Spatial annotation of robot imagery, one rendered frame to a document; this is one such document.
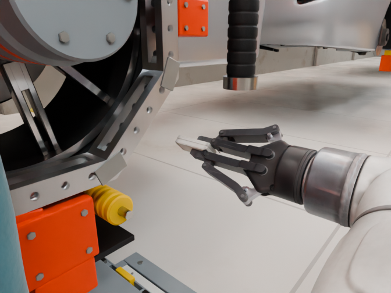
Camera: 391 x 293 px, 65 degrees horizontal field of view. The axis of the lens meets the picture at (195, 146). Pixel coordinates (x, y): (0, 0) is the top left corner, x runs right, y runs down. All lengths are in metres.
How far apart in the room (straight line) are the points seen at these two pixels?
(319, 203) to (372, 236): 0.13
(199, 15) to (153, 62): 0.13
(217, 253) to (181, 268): 0.16
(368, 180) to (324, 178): 0.04
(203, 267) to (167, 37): 0.89
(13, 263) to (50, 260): 0.16
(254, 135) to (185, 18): 0.27
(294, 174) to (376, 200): 0.10
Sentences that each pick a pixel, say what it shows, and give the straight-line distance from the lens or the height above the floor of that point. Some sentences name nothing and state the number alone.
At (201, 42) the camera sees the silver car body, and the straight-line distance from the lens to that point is 0.89.
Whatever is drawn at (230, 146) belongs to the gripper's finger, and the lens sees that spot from 0.48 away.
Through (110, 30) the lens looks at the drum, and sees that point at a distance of 0.33.
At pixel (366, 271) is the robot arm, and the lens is 0.24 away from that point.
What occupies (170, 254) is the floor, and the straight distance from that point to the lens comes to 1.30.
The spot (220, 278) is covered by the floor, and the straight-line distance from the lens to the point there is 1.20.
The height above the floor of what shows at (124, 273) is 0.18.
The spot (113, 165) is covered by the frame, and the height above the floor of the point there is 0.61.
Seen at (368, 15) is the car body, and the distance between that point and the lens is 2.86.
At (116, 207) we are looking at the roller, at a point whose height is 0.52.
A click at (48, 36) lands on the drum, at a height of 0.81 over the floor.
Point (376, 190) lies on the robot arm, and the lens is 0.35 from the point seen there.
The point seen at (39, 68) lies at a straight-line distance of 0.73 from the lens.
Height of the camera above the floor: 0.80
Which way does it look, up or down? 19 degrees down
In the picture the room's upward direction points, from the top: straight up
